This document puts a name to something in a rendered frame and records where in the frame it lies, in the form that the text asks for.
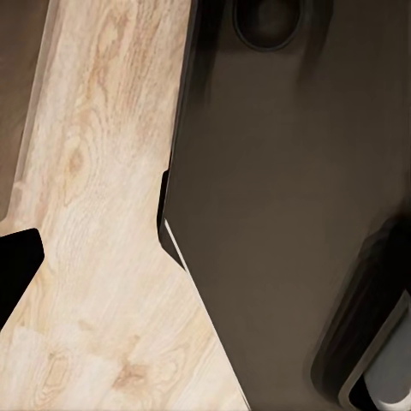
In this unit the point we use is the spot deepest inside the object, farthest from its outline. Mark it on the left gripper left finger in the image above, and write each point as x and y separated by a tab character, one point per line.
21	255

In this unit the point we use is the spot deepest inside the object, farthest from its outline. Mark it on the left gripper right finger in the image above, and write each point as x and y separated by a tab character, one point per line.
397	254

